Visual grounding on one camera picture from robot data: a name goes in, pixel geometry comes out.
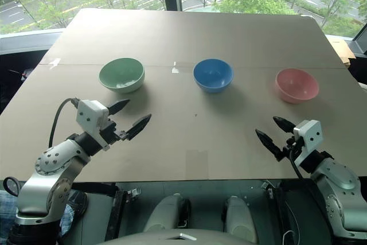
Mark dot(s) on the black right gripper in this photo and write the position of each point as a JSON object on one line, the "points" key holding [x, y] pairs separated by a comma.
{"points": [[293, 147]]}

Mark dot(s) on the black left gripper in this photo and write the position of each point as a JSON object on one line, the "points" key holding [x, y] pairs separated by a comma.
{"points": [[110, 133]]}

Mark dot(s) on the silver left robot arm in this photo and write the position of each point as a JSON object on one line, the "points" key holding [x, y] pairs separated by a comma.
{"points": [[54, 170]]}

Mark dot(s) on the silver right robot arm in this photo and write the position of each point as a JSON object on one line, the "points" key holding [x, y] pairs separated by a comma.
{"points": [[339, 187]]}

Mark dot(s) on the light green bowl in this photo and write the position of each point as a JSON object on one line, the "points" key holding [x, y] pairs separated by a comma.
{"points": [[121, 74]]}

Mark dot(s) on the pink red bowl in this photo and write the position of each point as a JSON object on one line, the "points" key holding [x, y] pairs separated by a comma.
{"points": [[298, 85]]}

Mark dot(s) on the brown cardboard table cover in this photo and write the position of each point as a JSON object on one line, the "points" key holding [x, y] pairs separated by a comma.
{"points": [[183, 130]]}

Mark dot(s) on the metal table clamp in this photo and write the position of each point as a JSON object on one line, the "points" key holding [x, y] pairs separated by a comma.
{"points": [[269, 189], [132, 192]]}

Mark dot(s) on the clear tape strip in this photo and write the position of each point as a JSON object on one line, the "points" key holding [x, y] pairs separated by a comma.
{"points": [[55, 62], [175, 67]]}

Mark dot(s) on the blue bowl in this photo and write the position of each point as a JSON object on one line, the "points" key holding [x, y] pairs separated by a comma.
{"points": [[213, 74]]}

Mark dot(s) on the silver right robot leg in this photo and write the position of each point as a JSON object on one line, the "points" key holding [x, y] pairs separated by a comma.
{"points": [[239, 219]]}

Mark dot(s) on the silver robot leg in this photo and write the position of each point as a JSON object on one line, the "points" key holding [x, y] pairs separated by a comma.
{"points": [[239, 219], [169, 213]]}

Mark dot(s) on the silver left robot leg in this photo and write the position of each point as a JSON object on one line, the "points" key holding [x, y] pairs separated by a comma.
{"points": [[169, 213]]}

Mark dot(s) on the brown cardboard box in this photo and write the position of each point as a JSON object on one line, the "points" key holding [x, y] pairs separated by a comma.
{"points": [[341, 50]]}

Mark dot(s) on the grey robot torso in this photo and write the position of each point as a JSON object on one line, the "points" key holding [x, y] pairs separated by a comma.
{"points": [[180, 237]]}

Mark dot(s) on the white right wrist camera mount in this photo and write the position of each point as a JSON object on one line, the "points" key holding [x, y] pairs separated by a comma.
{"points": [[311, 133]]}

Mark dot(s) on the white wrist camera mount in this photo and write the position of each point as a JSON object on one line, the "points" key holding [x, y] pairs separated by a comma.
{"points": [[90, 114], [311, 133]]}

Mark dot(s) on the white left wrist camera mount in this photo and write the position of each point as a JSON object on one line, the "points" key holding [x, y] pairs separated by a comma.
{"points": [[90, 114]]}

